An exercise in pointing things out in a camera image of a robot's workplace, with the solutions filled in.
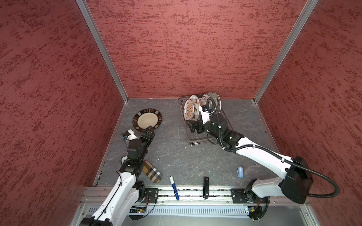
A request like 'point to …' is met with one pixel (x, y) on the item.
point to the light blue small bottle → (240, 171)
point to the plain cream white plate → (213, 95)
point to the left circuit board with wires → (136, 213)
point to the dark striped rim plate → (145, 117)
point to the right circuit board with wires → (255, 213)
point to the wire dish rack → (195, 139)
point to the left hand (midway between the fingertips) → (151, 132)
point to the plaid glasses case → (153, 173)
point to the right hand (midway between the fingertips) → (192, 121)
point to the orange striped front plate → (188, 110)
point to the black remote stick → (206, 187)
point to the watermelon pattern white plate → (196, 102)
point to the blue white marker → (176, 193)
